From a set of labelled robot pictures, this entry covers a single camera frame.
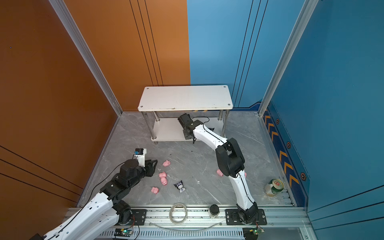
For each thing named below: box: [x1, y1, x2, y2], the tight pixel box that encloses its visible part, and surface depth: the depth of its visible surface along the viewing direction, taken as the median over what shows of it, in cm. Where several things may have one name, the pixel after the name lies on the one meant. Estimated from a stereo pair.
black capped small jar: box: [209, 204, 220, 219], surface depth 68 cm
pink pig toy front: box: [151, 187, 159, 194], surface depth 82 cm
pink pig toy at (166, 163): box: [162, 160, 171, 167], surface depth 93 cm
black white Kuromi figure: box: [173, 180, 186, 193], surface depth 82 cm
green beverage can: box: [264, 178, 284, 196], surface depth 75 cm
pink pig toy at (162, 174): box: [158, 171, 167, 178], surface depth 87 cm
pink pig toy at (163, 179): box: [159, 174, 168, 186], surface depth 86 cm
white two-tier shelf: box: [137, 85, 234, 142], surface depth 83 cm
